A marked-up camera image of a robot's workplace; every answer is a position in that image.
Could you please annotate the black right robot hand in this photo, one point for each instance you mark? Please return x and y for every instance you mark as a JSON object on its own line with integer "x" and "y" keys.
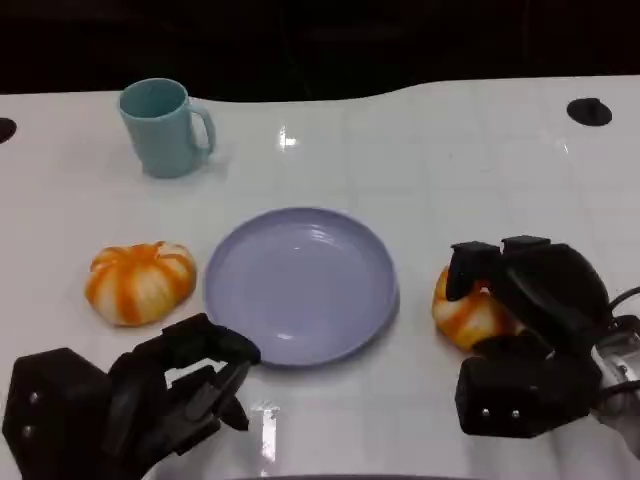
{"x": 555, "y": 290}

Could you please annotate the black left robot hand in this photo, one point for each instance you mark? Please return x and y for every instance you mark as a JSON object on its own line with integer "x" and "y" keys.
{"x": 160, "y": 395}

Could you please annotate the orange white toy bread roll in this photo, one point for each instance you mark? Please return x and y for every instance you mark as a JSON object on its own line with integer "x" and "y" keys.
{"x": 137, "y": 285}
{"x": 465, "y": 320}

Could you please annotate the lilac plate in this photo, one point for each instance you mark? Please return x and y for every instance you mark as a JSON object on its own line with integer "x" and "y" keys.
{"x": 300, "y": 287}

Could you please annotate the pale green mug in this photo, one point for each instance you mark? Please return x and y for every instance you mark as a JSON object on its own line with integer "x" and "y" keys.
{"x": 160, "y": 140}

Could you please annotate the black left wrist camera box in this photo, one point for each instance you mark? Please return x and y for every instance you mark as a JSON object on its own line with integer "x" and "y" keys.
{"x": 57, "y": 415}

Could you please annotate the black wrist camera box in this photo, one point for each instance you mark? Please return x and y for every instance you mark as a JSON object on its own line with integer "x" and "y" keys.
{"x": 57, "y": 415}
{"x": 520, "y": 395}

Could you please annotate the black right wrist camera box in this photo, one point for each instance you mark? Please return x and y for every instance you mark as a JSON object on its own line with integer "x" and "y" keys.
{"x": 520, "y": 395}

